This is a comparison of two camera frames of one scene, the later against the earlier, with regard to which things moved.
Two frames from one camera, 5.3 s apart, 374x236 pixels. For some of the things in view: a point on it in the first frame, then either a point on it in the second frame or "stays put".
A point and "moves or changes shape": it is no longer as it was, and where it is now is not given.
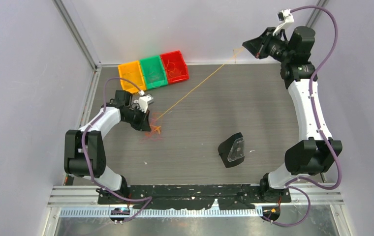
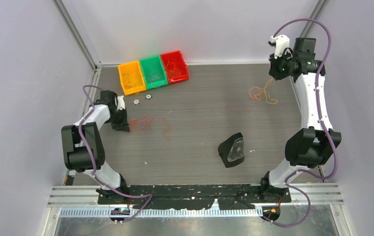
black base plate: x=226 y=196 stays put
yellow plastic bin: x=132 y=71 stays put
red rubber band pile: x=154 y=133 moves or changes shape
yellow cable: x=197 y=87 → x=255 y=92
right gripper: x=258 y=46 → x=273 y=70
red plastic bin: x=176 y=68 stays put
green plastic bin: x=154 y=73 stays put
